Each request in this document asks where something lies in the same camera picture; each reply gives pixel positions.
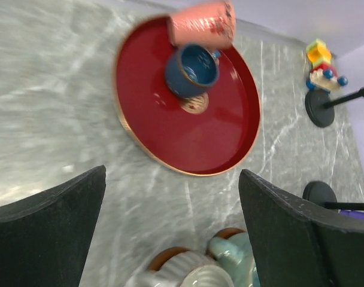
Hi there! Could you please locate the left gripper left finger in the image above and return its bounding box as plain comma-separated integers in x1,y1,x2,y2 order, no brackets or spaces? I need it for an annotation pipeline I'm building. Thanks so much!
0,166,106,286

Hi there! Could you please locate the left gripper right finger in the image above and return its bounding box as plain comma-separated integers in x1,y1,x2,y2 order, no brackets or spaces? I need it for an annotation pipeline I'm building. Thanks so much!
238,170,364,286

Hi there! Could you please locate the teal glazed mug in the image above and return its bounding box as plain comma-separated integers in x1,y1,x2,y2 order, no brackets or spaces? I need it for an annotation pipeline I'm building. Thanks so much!
207,232,260,286

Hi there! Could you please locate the wooden coaster three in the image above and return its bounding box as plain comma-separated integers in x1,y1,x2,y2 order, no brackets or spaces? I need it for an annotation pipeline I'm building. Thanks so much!
214,227,247,239

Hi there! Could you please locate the grey striped mug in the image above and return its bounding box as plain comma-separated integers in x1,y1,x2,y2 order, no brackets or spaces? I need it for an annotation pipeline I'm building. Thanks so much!
126,251,233,287

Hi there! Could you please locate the wooden coaster one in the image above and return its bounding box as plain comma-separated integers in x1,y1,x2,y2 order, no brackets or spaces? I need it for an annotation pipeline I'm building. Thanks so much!
147,246,189,271

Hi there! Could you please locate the dark blue small cup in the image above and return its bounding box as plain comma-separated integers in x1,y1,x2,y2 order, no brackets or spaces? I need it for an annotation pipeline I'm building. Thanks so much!
164,43,220,99

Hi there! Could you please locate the pink floral cup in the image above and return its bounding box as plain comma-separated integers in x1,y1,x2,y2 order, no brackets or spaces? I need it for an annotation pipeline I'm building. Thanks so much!
167,1,236,50

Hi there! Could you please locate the black stand of purple microphone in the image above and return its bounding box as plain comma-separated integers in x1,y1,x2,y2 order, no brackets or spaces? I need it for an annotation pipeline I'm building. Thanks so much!
302,181,364,211

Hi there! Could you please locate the purple toy microphone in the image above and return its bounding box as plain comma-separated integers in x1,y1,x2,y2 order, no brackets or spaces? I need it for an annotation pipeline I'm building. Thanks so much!
340,210,364,221

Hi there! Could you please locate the black stand of pink microphone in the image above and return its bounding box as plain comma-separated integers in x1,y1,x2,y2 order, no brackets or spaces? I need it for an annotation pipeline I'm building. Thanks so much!
305,87,364,128

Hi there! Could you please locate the red round tray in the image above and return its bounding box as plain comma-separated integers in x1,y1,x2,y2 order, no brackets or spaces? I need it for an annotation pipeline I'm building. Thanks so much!
113,16,261,176

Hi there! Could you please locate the colourful toy car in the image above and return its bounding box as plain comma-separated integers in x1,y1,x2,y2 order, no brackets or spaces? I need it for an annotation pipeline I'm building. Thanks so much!
306,39,348,93

